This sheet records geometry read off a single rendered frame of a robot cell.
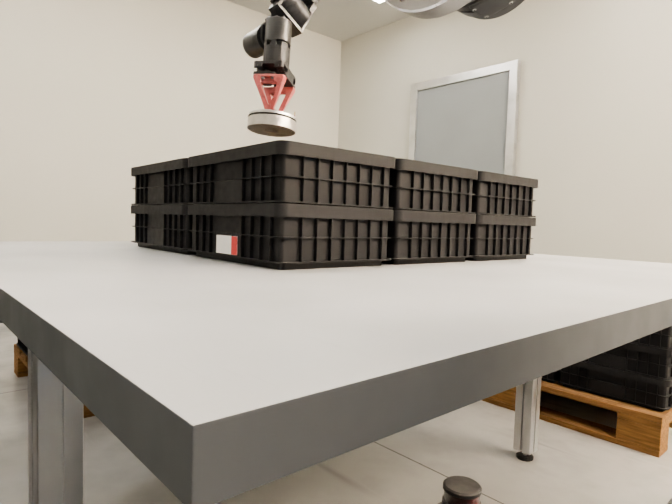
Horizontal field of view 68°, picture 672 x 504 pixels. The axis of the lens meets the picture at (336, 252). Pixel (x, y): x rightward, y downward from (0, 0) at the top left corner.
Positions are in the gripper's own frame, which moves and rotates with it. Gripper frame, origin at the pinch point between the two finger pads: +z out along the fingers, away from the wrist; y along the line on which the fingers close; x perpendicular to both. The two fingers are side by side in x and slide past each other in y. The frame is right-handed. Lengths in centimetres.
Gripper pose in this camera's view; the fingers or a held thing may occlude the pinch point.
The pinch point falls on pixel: (272, 112)
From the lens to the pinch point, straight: 112.6
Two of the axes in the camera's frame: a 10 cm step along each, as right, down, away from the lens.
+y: -1.8, -0.3, -9.8
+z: -0.7, 10.0, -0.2
